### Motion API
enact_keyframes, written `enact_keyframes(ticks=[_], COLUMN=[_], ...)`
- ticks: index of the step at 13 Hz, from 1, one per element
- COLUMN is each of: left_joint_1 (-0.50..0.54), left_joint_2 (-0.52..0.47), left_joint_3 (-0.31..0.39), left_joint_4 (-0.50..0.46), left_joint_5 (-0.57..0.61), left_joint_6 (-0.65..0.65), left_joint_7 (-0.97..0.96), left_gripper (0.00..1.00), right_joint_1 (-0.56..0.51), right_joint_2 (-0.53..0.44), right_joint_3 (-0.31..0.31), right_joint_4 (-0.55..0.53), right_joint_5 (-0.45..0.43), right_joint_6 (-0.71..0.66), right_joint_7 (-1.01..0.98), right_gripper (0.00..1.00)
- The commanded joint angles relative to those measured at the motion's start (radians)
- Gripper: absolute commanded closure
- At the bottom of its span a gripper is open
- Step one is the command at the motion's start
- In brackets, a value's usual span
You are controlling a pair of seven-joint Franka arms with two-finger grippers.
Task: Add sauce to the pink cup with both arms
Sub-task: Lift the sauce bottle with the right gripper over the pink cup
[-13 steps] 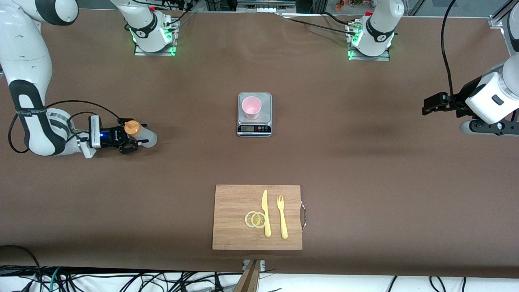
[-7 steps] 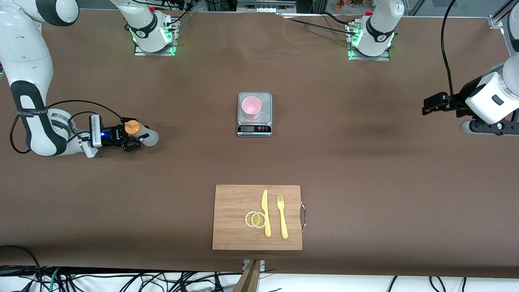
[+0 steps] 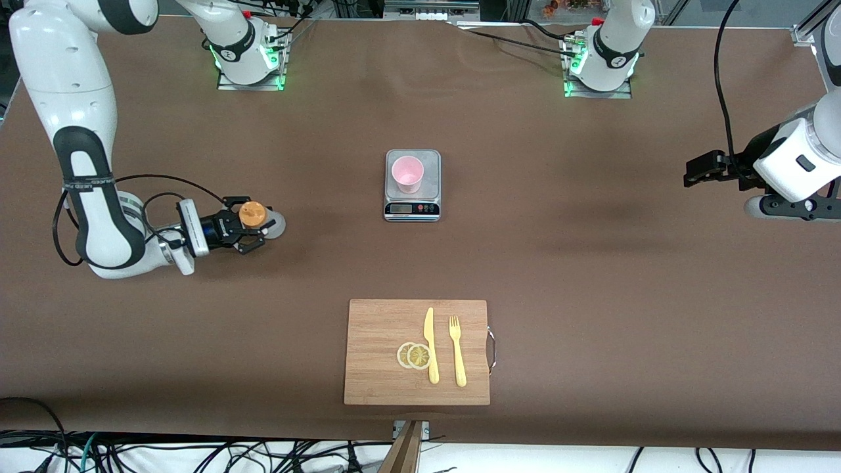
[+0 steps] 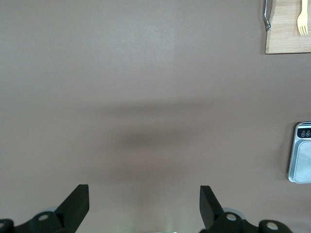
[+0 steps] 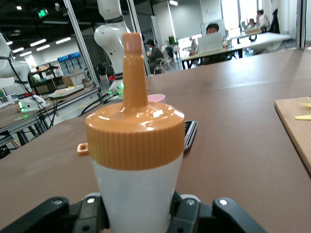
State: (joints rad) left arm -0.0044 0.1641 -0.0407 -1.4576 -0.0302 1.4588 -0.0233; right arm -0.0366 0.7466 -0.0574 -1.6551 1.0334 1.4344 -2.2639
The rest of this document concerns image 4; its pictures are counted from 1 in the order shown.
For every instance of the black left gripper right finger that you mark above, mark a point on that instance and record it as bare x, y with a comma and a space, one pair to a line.
218, 221

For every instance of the yellow plastic fork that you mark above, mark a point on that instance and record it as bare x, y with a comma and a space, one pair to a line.
302, 21

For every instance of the silver digital kitchen scale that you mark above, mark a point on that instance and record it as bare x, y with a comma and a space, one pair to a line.
302, 157

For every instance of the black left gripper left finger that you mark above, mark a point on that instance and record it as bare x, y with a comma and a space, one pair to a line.
63, 218

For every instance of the wooden cutting board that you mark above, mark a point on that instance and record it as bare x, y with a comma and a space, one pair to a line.
284, 36

